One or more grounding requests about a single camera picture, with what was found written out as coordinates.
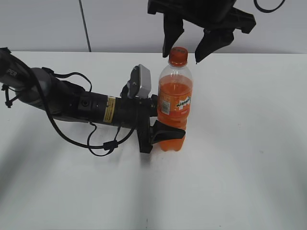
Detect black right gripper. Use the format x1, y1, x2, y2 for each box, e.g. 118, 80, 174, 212
147, 0, 256, 63

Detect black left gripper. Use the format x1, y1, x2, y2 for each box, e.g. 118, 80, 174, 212
113, 94, 186, 153

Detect orange bottle cap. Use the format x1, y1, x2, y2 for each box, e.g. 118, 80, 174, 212
168, 46, 188, 67

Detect orange Mirinda soda bottle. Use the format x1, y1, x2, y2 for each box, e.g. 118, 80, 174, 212
157, 62, 193, 152

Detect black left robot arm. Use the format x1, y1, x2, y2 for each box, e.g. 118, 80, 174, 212
0, 47, 185, 153

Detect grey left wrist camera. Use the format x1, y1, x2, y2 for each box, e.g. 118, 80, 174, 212
120, 64, 152, 99

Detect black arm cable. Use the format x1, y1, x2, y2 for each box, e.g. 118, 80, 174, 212
253, 0, 286, 12
28, 68, 135, 156

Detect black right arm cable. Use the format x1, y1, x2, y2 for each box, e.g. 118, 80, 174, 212
253, 0, 286, 12

